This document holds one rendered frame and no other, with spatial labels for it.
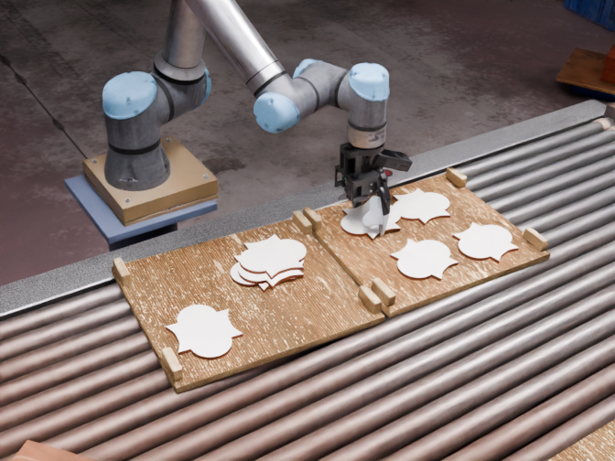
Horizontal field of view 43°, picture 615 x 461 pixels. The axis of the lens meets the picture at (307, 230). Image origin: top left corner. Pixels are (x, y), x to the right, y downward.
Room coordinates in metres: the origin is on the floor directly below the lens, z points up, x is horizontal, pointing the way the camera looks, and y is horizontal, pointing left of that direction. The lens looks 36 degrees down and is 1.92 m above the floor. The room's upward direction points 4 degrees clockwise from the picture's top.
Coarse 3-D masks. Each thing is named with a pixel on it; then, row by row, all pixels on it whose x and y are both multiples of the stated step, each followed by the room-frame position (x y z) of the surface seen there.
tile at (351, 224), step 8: (368, 200) 1.45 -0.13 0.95; (360, 208) 1.43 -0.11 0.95; (368, 208) 1.43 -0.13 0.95; (392, 208) 1.43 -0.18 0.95; (352, 216) 1.39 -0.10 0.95; (360, 216) 1.40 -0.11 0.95; (392, 216) 1.40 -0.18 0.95; (400, 216) 1.40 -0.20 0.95; (344, 224) 1.36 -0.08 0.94; (352, 224) 1.37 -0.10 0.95; (360, 224) 1.37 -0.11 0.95; (392, 224) 1.37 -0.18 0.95; (352, 232) 1.34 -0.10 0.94; (360, 232) 1.34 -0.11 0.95; (368, 232) 1.34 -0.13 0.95; (376, 232) 1.34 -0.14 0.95; (384, 232) 1.35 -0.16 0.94
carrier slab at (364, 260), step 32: (448, 192) 1.53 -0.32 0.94; (416, 224) 1.40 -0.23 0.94; (448, 224) 1.40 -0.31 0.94; (480, 224) 1.41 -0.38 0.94; (512, 224) 1.42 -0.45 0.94; (352, 256) 1.27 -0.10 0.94; (384, 256) 1.27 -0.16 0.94; (512, 256) 1.30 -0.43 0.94; (544, 256) 1.31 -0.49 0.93; (416, 288) 1.18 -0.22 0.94; (448, 288) 1.19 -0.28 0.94
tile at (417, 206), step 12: (420, 192) 1.51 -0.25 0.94; (396, 204) 1.46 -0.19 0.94; (408, 204) 1.46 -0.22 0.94; (420, 204) 1.46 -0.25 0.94; (432, 204) 1.47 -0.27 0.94; (444, 204) 1.47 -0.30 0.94; (408, 216) 1.41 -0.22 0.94; (420, 216) 1.42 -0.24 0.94; (432, 216) 1.42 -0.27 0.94; (444, 216) 1.43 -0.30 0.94
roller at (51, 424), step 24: (600, 192) 1.60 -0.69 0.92; (552, 216) 1.49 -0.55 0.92; (576, 216) 1.52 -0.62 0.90; (120, 384) 0.90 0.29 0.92; (144, 384) 0.90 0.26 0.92; (168, 384) 0.92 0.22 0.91; (72, 408) 0.84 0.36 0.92; (96, 408) 0.85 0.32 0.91; (120, 408) 0.87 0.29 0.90; (24, 432) 0.79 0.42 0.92; (48, 432) 0.80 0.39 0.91; (0, 456) 0.75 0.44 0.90
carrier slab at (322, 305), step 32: (288, 224) 1.36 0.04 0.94; (160, 256) 1.23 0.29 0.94; (192, 256) 1.23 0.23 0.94; (224, 256) 1.24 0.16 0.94; (320, 256) 1.26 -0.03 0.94; (128, 288) 1.12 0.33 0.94; (160, 288) 1.13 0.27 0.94; (192, 288) 1.14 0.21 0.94; (224, 288) 1.14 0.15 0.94; (256, 288) 1.15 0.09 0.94; (288, 288) 1.15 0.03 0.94; (320, 288) 1.16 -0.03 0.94; (352, 288) 1.17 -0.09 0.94; (160, 320) 1.04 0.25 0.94; (256, 320) 1.06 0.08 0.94; (288, 320) 1.06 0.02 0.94; (320, 320) 1.07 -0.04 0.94; (352, 320) 1.08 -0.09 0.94; (160, 352) 0.96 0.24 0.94; (256, 352) 0.98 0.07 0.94; (288, 352) 0.99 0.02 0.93; (192, 384) 0.90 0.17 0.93
